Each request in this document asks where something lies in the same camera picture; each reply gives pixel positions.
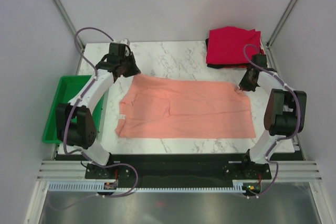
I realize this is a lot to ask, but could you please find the aluminium frame post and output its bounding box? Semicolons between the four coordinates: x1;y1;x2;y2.
265;0;314;49
39;0;86;51

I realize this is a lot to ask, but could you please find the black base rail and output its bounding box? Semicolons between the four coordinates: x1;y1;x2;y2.
54;152;272;189

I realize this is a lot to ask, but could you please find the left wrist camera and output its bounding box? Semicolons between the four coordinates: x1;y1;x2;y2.
120;39;130;46

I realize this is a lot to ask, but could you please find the folded red t shirt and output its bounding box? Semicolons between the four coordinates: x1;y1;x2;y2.
206;26;261;66

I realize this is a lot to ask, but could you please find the left aluminium frame post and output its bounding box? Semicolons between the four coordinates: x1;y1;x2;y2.
39;0;86;51

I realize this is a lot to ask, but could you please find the green plastic tray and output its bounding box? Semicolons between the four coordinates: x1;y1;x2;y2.
42;75;91;144

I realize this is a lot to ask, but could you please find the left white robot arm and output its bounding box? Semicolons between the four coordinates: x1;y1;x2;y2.
56;40;141;178

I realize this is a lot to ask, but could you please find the white slotted cable duct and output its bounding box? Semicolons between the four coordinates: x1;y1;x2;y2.
48;179;245;193

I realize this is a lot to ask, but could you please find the right aluminium frame post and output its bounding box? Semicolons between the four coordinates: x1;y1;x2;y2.
265;0;314;49

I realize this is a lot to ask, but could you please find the pink t shirt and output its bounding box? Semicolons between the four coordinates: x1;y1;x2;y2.
115;74;256;138

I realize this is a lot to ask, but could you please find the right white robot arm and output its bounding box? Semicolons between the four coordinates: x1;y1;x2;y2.
239;54;307;179

